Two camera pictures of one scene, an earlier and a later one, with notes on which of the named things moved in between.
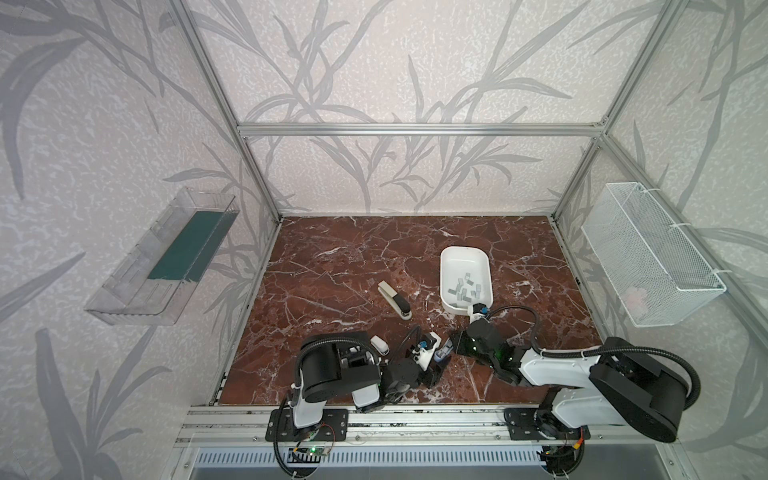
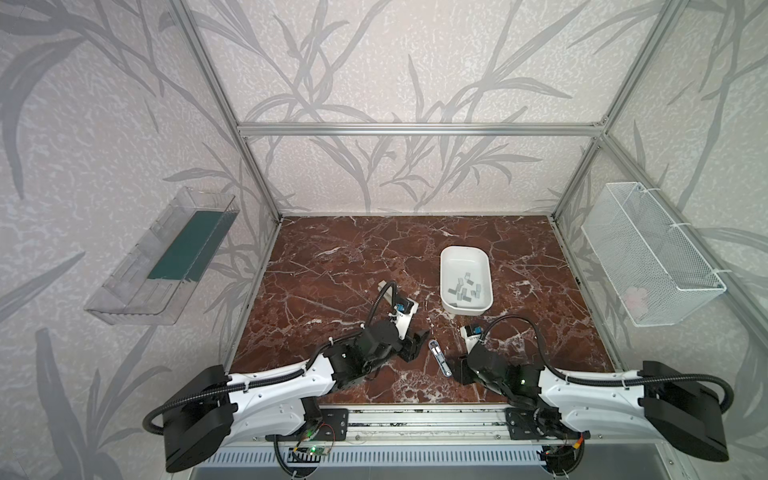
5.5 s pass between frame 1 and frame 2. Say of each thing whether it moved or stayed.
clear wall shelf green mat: stayed
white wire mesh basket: stayed
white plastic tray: stayed
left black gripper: moved
